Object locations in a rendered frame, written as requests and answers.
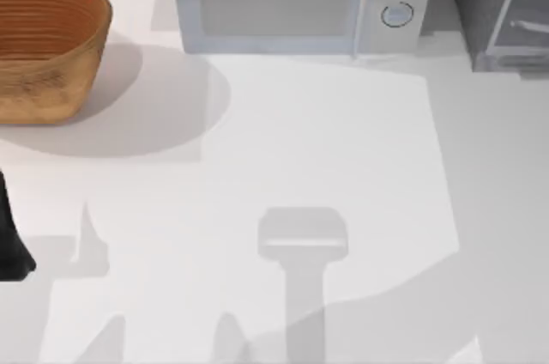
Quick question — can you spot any brown wooden basket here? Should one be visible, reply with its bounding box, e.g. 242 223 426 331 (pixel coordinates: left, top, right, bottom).
0 0 114 126

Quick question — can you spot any microwave door handle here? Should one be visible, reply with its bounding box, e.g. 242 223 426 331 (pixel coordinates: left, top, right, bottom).
352 0 371 60

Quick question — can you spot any round microwave knob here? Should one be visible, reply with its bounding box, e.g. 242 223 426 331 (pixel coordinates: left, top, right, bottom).
380 1 416 29

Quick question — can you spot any pale microwave oven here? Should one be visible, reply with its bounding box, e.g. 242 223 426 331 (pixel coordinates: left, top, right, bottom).
166 0 442 60

